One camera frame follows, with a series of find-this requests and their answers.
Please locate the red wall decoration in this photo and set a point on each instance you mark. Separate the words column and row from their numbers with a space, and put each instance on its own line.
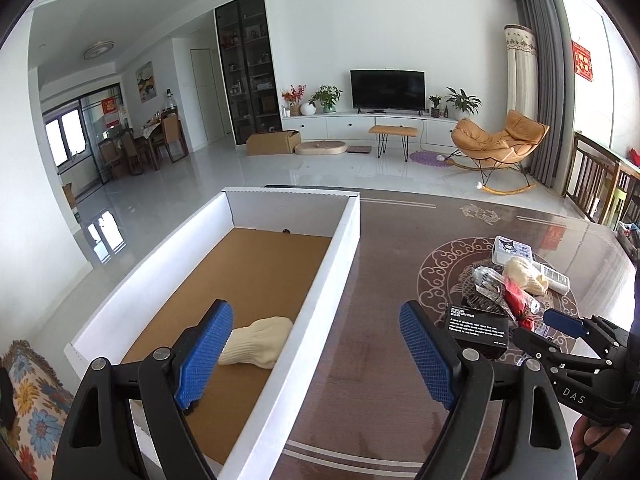
column 582, row 61

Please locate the red snack packet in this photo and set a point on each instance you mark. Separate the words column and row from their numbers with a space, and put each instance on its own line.
column 523, row 307

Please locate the wooden chair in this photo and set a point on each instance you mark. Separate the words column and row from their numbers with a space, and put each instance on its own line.
column 604, row 186

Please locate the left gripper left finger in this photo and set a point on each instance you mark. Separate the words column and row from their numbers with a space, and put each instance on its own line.
column 98, row 439

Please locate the wall painting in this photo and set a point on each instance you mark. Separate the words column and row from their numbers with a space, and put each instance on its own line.
column 146, row 82

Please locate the brown cardboard box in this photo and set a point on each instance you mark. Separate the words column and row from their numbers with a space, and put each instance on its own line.
column 273, row 143

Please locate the cream knitted glove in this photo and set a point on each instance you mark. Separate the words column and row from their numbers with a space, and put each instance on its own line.
column 523, row 273
column 259, row 344

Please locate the white floor air conditioner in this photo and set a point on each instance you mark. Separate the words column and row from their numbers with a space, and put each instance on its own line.
column 521, row 70

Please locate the purple round rug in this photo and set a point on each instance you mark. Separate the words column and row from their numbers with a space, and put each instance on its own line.
column 428, row 158

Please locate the orange rocking chair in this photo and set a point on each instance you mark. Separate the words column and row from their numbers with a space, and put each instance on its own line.
column 478, row 150

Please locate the leafy potted plant right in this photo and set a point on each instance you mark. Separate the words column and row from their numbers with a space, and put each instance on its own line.
column 464, row 104

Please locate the person's right hand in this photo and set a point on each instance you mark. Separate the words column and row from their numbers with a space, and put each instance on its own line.
column 586, row 437

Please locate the black glass display cabinet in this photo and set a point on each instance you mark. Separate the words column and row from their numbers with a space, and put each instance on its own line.
column 246, row 63

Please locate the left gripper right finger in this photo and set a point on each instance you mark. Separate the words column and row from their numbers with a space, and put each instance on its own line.
column 531, row 440

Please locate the white tv cabinet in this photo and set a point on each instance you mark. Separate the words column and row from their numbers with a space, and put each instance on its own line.
column 354, row 128

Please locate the green potted plant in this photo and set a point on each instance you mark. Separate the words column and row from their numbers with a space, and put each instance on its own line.
column 327, row 97

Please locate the black television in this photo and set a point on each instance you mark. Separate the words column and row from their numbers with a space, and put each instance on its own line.
column 388, row 90

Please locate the grey curtain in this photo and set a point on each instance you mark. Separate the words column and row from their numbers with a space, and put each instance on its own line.
column 556, row 88

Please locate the oval cat scratcher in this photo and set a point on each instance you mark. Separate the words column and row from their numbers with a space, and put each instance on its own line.
column 324, row 147

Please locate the wooden bench stool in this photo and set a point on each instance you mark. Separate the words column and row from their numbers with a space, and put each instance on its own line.
column 383, row 133

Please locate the red flower vase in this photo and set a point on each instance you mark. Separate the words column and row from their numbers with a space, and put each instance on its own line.
column 293, row 98

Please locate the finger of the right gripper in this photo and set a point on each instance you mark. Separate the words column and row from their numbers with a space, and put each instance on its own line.
column 564, row 323
column 544, row 350

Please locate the black card box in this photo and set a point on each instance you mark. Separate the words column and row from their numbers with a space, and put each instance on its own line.
column 479, row 327

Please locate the clear bag of skewers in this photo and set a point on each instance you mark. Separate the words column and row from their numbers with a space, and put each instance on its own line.
column 483, row 290

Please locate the clear plastic storage box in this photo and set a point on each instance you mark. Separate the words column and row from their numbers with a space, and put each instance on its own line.
column 504, row 249

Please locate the dining table with chairs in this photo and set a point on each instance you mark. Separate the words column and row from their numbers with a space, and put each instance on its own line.
column 128, row 150

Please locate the floral sofa cushion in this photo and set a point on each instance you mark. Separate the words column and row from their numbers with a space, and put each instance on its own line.
column 41, row 403

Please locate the white cardboard box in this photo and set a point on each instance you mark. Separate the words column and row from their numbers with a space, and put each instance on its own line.
column 267, row 252

